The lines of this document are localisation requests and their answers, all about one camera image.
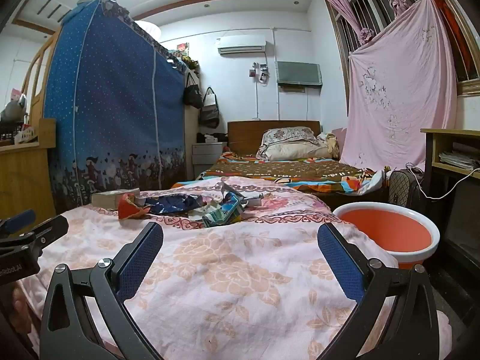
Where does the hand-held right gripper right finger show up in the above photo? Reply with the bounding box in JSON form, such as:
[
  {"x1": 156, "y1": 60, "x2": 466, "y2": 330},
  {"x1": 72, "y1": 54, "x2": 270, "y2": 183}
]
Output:
[{"x1": 317, "y1": 223, "x2": 441, "y2": 360}]

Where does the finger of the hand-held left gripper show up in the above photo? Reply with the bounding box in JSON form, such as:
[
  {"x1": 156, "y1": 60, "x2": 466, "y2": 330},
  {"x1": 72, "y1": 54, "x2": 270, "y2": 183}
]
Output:
[
  {"x1": 0, "y1": 214, "x2": 70, "y2": 259},
  {"x1": 0, "y1": 210, "x2": 36, "y2": 238}
]

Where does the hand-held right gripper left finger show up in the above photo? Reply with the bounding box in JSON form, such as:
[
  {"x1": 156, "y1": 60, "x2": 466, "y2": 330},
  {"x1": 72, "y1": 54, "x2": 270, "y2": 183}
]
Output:
[{"x1": 39, "y1": 222, "x2": 164, "y2": 360}]

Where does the orange bucket with white rim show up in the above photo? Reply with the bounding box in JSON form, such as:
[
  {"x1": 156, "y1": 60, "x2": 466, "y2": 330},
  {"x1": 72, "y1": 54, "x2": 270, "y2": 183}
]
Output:
[{"x1": 333, "y1": 202, "x2": 440, "y2": 271}]

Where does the green and white packet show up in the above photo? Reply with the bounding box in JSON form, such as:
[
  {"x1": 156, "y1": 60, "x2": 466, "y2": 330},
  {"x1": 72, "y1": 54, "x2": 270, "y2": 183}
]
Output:
[{"x1": 202, "y1": 195, "x2": 244, "y2": 229}]

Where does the red wrapper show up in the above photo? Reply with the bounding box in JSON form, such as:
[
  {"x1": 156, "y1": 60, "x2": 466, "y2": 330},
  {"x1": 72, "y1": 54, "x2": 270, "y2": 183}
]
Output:
[{"x1": 117, "y1": 193, "x2": 151, "y2": 221}]

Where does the blue wrapper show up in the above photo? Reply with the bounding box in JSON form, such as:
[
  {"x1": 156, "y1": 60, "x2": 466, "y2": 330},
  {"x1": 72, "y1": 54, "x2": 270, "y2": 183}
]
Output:
[{"x1": 144, "y1": 194, "x2": 205, "y2": 215}]

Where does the beige cardboard box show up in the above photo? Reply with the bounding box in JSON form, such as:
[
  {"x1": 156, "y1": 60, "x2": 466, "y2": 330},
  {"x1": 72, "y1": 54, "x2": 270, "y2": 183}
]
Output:
[{"x1": 91, "y1": 191, "x2": 132, "y2": 208}]

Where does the pink floral blanket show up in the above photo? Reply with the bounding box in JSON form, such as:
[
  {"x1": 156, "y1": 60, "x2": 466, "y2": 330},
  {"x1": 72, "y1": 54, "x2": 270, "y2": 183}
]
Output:
[{"x1": 15, "y1": 175, "x2": 452, "y2": 360}]

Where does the wooden shelf unit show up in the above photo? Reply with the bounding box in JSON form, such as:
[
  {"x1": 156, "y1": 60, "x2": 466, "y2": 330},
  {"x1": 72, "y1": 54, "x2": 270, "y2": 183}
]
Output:
[{"x1": 0, "y1": 30, "x2": 62, "y2": 220}]

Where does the grey plush toy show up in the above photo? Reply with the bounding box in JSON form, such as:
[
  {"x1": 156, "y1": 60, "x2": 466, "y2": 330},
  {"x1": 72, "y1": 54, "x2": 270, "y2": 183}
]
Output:
[{"x1": 0, "y1": 92, "x2": 29, "y2": 122}]

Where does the colourful patterned bedsheet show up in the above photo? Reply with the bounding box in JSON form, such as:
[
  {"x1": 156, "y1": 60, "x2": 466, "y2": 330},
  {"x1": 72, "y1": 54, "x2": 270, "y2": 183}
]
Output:
[{"x1": 172, "y1": 152, "x2": 387, "y2": 197}]

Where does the white nightstand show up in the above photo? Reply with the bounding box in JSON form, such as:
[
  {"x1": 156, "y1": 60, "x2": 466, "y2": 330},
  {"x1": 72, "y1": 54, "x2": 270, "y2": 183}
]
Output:
[{"x1": 192, "y1": 142, "x2": 228, "y2": 181}]

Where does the yellow cloth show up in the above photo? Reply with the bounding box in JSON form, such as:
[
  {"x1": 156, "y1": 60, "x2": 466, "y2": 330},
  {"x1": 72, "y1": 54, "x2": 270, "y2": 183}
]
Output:
[{"x1": 317, "y1": 132, "x2": 340, "y2": 158}]

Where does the cream pillow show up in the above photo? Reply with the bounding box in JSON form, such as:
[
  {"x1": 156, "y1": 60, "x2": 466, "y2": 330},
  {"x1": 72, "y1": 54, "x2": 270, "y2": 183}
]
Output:
[{"x1": 257, "y1": 142, "x2": 334, "y2": 160}]

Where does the black item on nightstand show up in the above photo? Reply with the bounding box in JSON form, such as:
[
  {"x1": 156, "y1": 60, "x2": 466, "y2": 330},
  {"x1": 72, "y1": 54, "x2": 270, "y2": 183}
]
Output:
[{"x1": 197, "y1": 132, "x2": 228, "y2": 145}]

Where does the floral pillow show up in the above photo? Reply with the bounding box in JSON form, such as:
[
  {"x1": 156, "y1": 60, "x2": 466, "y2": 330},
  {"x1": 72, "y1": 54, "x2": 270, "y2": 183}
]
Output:
[{"x1": 260, "y1": 127, "x2": 319, "y2": 147}]

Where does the blue fabric wardrobe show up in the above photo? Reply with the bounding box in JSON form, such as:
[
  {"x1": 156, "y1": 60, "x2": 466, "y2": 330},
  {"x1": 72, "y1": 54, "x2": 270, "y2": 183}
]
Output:
[{"x1": 42, "y1": 0, "x2": 188, "y2": 214}]

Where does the stack of papers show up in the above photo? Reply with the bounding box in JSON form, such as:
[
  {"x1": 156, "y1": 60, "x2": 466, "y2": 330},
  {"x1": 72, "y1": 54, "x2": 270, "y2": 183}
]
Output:
[{"x1": 437, "y1": 150, "x2": 480, "y2": 171}]

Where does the wooden bed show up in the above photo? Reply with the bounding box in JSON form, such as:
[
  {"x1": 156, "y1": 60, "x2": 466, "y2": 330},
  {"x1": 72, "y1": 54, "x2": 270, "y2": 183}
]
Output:
[{"x1": 170, "y1": 120, "x2": 391, "y2": 205}]

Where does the black and white tote bag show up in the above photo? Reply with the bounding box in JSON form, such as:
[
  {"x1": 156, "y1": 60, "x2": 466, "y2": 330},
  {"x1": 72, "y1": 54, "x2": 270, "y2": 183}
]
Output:
[{"x1": 198, "y1": 87, "x2": 221, "y2": 129}]

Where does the black handbag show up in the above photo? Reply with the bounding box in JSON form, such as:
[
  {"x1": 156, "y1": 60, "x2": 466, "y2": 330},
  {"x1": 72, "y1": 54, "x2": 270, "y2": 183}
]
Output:
[{"x1": 182, "y1": 71, "x2": 204, "y2": 109}]

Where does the wooden desk shelf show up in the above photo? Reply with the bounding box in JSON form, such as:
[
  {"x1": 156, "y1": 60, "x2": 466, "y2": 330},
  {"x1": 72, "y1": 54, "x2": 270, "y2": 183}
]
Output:
[{"x1": 420, "y1": 127, "x2": 480, "y2": 211}]

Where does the pink hanging sheet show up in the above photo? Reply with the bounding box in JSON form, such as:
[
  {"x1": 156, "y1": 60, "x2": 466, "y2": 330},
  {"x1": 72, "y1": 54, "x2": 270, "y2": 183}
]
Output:
[{"x1": 339, "y1": 0, "x2": 460, "y2": 173}]

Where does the white air conditioner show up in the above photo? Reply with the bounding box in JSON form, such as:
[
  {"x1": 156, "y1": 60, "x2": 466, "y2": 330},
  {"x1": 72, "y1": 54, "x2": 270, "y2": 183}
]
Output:
[{"x1": 217, "y1": 35, "x2": 268, "y2": 55}]

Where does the pink curtain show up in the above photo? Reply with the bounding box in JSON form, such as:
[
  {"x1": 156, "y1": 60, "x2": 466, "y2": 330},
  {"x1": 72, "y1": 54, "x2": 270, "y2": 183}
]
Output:
[{"x1": 314, "y1": 0, "x2": 413, "y2": 47}]

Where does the white cable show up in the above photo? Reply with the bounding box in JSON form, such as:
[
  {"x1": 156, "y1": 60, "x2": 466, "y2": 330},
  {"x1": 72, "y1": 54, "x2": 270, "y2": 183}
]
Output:
[{"x1": 407, "y1": 163, "x2": 480, "y2": 200}]

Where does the grey covered wall unit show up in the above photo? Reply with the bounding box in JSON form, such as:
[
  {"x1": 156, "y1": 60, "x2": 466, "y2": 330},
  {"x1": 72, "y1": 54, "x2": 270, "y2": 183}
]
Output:
[{"x1": 275, "y1": 61, "x2": 323, "y2": 88}]

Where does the wall socket with photos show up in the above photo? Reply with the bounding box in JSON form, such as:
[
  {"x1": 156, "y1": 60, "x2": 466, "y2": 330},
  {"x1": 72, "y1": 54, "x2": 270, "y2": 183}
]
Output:
[{"x1": 248, "y1": 62, "x2": 270, "y2": 85}]

